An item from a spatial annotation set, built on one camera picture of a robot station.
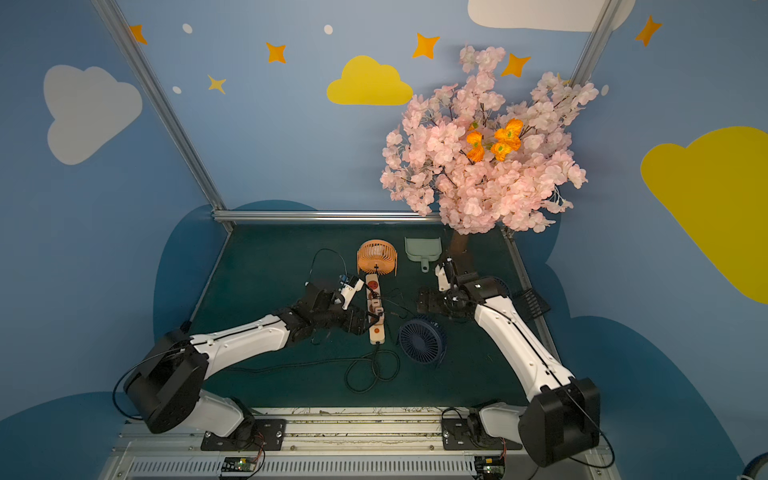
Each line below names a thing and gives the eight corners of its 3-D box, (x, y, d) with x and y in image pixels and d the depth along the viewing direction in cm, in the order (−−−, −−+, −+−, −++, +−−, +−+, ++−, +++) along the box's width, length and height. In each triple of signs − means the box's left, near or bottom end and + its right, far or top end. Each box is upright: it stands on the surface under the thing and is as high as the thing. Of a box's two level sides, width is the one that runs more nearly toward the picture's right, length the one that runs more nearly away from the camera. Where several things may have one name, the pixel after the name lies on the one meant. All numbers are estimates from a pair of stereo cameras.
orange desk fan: (358, 278, 107) (356, 256, 97) (360, 261, 112) (357, 239, 102) (396, 278, 107) (397, 256, 97) (395, 262, 112) (397, 239, 102)
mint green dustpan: (406, 272, 110) (406, 268, 108) (404, 241, 119) (404, 237, 118) (444, 272, 110) (445, 268, 108) (439, 241, 120) (440, 237, 118)
